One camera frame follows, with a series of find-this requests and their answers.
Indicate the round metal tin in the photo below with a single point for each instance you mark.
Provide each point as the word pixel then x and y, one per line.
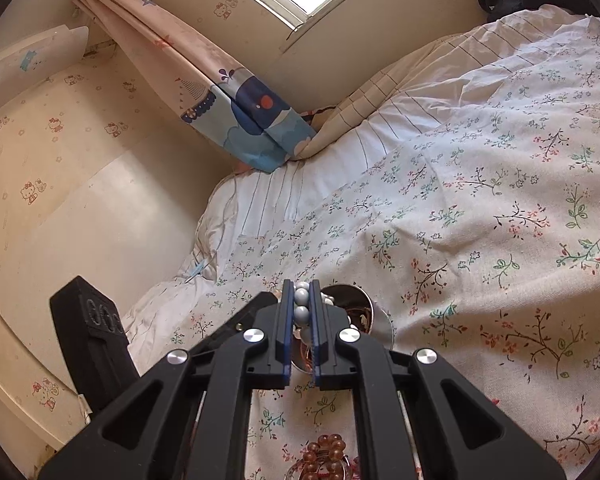
pixel 380 332

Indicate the whale print curtain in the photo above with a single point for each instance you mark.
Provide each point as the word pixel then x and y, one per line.
pixel 250 105

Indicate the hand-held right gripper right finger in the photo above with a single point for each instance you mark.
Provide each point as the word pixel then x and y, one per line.
pixel 316 320

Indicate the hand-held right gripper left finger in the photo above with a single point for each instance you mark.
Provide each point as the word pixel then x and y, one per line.
pixel 285 320

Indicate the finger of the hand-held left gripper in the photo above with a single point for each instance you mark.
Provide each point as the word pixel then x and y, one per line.
pixel 250 312

